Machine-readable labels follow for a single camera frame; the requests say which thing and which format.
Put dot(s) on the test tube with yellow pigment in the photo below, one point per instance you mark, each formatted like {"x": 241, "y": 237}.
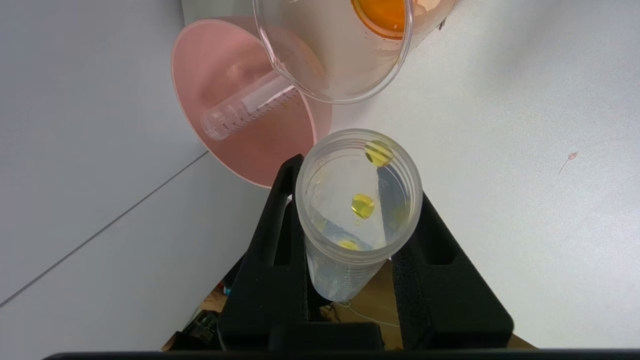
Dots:
{"x": 355, "y": 210}

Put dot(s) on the pink plastic bowl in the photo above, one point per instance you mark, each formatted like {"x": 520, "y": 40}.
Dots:
{"x": 240, "y": 100}

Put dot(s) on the clear glass beaker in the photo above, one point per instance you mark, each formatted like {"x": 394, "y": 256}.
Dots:
{"x": 340, "y": 60}

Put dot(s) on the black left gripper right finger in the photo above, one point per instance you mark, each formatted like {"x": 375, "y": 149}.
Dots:
{"x": 450, "y": 300}

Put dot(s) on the test tube with red pigment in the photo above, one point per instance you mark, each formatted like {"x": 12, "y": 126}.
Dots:
{"x": 245, "y": 107}

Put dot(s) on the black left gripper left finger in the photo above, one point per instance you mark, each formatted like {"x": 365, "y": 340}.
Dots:
{"x": 265, "y": 300}

